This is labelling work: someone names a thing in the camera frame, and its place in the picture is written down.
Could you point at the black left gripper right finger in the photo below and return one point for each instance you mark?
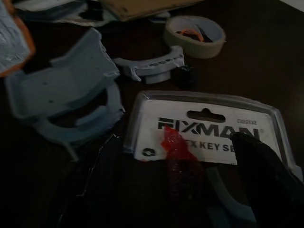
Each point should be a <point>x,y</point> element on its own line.
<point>263,180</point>

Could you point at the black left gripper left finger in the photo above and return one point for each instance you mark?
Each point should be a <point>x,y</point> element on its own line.
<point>95,190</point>

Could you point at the Fixman hex key set package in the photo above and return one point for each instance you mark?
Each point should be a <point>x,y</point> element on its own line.
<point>202,107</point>

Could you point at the small black plastic part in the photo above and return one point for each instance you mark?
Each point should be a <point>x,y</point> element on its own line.
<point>186,77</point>

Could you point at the beige masking tape roll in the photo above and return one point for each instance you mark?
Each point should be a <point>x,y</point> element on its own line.
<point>183,48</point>

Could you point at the orange rubber band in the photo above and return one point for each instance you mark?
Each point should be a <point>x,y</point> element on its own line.
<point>190,33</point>

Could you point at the orange-edged silver packet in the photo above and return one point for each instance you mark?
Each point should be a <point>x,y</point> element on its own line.
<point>10,40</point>

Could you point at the brown cardboard piece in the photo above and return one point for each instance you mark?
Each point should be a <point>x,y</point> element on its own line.
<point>142,8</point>

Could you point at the grey printed plastic mount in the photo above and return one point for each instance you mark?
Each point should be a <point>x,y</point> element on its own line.
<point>64,78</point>

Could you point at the grey printed curved bracket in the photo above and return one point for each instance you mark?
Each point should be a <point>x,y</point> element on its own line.
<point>152,67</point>

